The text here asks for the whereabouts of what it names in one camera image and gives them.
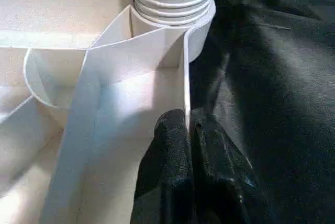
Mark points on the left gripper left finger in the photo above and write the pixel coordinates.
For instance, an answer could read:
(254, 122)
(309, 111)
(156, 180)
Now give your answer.
(165, 182)

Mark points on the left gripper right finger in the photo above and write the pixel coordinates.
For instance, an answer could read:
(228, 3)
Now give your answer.
(225, 182)

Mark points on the white plastic table top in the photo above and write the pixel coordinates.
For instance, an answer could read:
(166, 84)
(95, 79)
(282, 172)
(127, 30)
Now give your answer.
(52, 25)

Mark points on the black plastic mat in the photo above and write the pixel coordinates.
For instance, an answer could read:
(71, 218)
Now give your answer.
(277, 88)

